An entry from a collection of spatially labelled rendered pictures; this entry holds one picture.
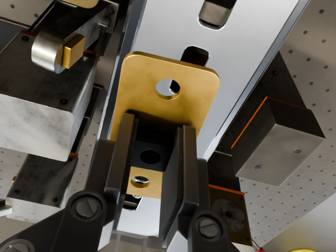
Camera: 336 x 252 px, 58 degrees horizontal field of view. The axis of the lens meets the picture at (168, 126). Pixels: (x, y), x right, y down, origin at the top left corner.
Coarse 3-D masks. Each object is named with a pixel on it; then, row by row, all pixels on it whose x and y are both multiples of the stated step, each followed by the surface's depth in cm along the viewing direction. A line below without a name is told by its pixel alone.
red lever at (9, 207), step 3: (0, 201) 51; (3, 201) 51; (0, 204) 50; (3, 204) 50; (0, 207) 50; (3, 207) 50; (6, 207) 50; (9, 207) 51; (0, 210) 50; (3, 210) 50; (6, 210) 50; (9, 210) 51; (0, 213) 50; (3, 213) 51; (6, 213) 51; (9, 213) 52
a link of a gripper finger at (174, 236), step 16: (192, 128) 13; (176, 144) 12; (192, 144) 12; (176, 160) 12; (192, 160) 11; (176, 176) 11; (192, 176) 11; (176, 192) 10; (192, 192) 10; (208, 192) 11; (160, 208) 13; (176, 208) 10; (192, 208) 10; (208, 208) 11; (160, 224) 12; (176, 224) 10; (176, 240) 10
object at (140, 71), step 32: (128, 64) 11; (160, 64) 11; (192, 64) 11; (128, 96) 12; (160, 96) 12; (192, 96) 12; (160, 128) 13; (160, 160) 13; (128, 192) 16; (160, 192) 16
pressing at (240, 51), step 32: (160, 0) 33; (192, 0) 33; (256, 0) 33; (288, 0) 33; (128, 32) 35; (160, 32) 36; (192, 32) 35; (224, 32) 35; (256, 32) 35; (288, 32) 35; (224, 64) 38; (256, 64) 38; (224, 96) 41; (224, 128) 46; (128, 224) 65
